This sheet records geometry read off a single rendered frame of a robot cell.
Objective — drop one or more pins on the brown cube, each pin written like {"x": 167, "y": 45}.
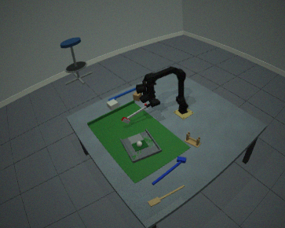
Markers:
{"x": 136, "y": 96}

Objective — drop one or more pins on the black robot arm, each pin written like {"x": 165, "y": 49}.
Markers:
{"x": 150, "y": 80}

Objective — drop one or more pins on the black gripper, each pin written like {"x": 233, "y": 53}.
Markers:
{"x": 153, "y": 101}

